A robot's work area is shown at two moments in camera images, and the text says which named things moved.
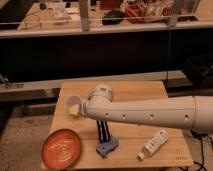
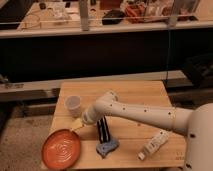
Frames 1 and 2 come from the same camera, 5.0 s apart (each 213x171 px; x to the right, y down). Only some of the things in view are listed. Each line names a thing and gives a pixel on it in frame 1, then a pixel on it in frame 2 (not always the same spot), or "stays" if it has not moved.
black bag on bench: x=112 y=17 stays
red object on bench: x=136 y=13 stays
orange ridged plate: x=61 y=149 stays
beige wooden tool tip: x=74 y=109 -> x=77 y=124
